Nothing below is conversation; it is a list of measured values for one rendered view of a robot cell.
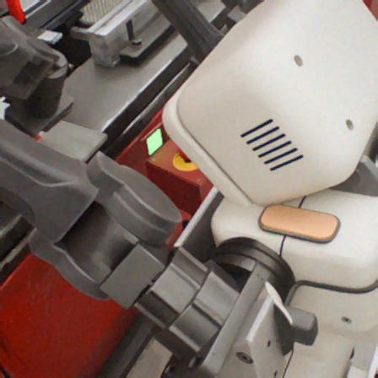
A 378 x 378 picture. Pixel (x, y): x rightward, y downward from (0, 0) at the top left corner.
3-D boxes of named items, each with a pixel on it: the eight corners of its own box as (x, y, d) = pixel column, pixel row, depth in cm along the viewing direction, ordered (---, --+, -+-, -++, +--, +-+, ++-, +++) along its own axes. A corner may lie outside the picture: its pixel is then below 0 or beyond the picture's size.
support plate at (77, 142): (45, 203, 92) (43, 199, 91) (-63, 160, 102) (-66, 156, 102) (108, 138, 102) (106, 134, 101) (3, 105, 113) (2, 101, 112)
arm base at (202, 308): (215, 379, 44) (272, 267, 51) (137, 316, 43) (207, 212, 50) (170, 391, 51) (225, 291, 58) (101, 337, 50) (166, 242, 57)
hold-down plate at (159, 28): (137, 67, 139) (136, 56, 137) (120, 62, 141) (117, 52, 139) (195, 11, 157) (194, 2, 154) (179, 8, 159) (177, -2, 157)
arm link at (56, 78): (49, 79, 79) (77, 62, 83) (14, 48, 80) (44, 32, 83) (43, 108, 85) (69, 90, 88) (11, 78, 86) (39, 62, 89)
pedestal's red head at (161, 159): (203, 222, 130) (197, 164, 117) (151, 196, 137) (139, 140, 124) (250, 171, 140) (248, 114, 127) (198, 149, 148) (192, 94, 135)
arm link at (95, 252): (140, 321, 49) (180, 278, 48) (48, 247, 48) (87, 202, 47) (151, 281, 58) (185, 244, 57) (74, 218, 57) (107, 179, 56)
